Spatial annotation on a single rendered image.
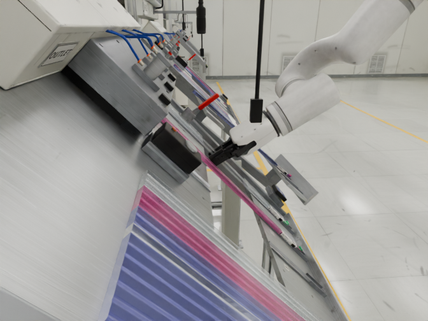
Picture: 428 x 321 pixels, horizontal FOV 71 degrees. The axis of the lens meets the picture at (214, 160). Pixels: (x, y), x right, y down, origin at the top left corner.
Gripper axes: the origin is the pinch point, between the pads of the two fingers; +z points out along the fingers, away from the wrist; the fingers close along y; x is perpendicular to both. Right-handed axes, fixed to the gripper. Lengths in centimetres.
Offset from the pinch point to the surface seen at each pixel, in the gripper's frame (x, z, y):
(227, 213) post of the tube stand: 34.2, 14.1, -28.9
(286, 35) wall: 121, -210, -750
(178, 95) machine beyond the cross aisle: 50, 62, -440
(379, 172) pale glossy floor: 173, -93, -175
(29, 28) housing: -35, 1, 41
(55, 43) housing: -34, 1, 38
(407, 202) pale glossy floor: 168, -86, -123
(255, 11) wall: 30, -168, -749
